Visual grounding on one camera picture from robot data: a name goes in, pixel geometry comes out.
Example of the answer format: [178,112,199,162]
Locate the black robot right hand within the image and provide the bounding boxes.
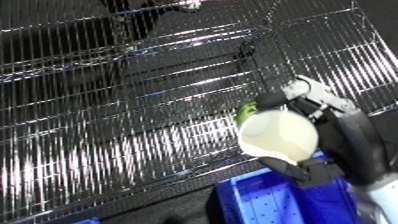
[254,75,388,191]

